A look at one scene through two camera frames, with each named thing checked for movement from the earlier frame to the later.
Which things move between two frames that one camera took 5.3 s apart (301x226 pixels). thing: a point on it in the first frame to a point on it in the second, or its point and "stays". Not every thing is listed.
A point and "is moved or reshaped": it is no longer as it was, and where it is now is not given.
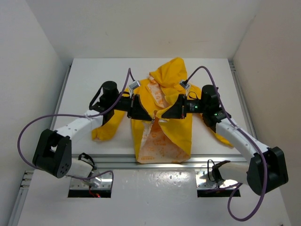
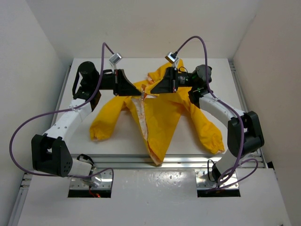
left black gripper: (135, 110) to (121, 86)
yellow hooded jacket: (159, 140) is moved or reshaped
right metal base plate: (202, 181) stays
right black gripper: (177, 111) to (169, 83)
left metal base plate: (95, 179) stays
